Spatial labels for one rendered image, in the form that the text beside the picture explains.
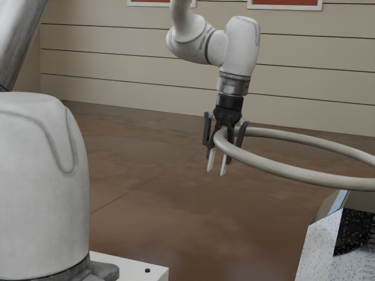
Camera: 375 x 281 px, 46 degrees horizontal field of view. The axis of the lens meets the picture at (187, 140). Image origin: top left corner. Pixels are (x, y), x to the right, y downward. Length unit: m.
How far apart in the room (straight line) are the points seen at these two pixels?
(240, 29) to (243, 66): 0.10
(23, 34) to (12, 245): 0.37
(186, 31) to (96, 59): 7.61
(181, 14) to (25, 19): 0.51
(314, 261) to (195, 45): 0.65
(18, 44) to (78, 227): 0.34
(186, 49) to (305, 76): 6.20
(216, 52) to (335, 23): 6.21
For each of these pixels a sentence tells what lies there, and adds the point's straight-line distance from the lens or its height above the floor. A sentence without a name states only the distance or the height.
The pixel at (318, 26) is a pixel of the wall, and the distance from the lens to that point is 7.40.
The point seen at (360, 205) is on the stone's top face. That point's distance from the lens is 1.25.
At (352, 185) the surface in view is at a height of 0.94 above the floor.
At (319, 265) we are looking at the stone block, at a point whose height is 0.70.
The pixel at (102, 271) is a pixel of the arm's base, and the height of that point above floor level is 0.88.
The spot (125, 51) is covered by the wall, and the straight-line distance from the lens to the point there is 8.48.
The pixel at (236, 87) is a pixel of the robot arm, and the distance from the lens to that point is 1.20.
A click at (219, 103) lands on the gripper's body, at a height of 1.06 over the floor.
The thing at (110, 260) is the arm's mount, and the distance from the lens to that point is 0.75.
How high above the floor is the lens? 1.21
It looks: 12 degrees down
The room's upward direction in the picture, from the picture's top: 3 degrees clockwise
